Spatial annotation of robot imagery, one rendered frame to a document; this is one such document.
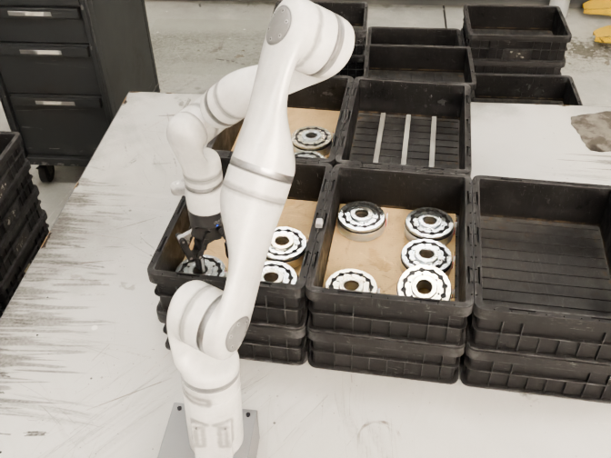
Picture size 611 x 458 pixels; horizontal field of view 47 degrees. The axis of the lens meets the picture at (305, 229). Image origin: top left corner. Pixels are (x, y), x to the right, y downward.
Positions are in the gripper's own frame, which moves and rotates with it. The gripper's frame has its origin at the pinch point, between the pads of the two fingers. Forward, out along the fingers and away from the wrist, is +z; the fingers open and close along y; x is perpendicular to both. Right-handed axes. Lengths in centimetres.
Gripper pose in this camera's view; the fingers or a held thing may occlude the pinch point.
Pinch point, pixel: (215, 258)
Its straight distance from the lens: 142.3
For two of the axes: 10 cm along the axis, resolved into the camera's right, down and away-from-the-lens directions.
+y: 8.6, -3.5, 3.7
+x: -5.0, -5.6, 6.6
